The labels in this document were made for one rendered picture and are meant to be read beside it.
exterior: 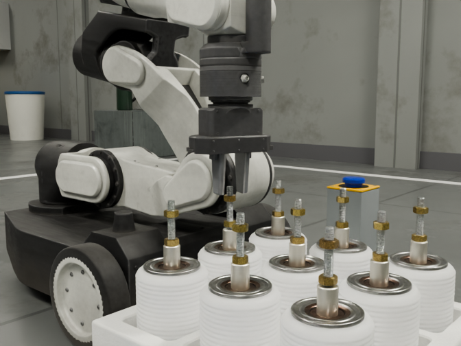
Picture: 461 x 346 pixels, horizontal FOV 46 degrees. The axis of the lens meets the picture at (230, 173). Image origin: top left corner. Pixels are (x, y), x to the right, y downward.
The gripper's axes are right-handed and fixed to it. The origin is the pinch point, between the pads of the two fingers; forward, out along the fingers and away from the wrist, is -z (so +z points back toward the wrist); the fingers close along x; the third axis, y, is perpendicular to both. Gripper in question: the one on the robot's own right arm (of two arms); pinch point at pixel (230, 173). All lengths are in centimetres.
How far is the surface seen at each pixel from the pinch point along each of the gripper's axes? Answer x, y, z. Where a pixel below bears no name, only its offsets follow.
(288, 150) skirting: -201, -305, -31
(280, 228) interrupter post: -10.7, -3.5, -10.1
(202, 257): 4.7, 0.4, -11.9
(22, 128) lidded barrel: -22, -601, -23
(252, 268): -1.4, 4.5, -13.2
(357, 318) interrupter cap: 0.2, 29.5, -10.9
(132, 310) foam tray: 15.0, -0.3, -18.4
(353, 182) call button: -27.2, -5.8, -4.1
